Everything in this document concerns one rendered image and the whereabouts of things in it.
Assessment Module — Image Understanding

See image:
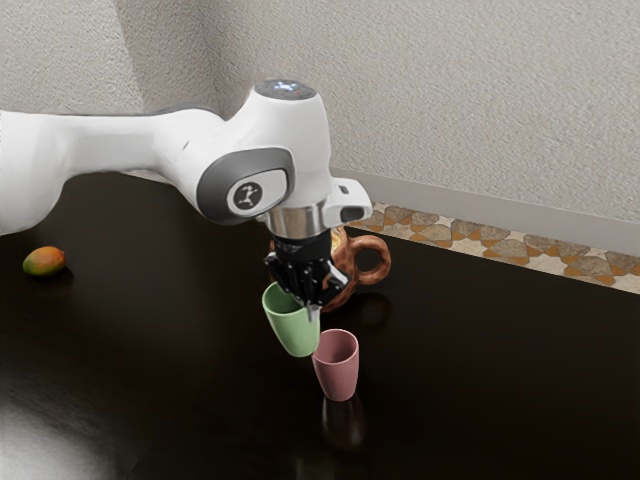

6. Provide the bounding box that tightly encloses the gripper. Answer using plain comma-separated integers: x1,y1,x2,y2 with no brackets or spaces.
264,229,350,323

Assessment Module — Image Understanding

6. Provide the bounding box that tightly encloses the green cup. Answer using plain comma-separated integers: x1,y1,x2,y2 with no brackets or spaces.
261,281,322,359

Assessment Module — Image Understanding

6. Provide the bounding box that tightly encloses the pink cup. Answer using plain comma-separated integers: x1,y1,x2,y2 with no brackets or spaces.
311,328,361,402

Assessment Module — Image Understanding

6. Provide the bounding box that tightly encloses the brown knobbly mug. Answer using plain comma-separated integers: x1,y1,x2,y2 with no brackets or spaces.
269,224,393,314

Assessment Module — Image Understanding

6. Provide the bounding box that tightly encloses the green orange mango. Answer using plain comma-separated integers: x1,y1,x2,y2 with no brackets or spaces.
22,245,67,276

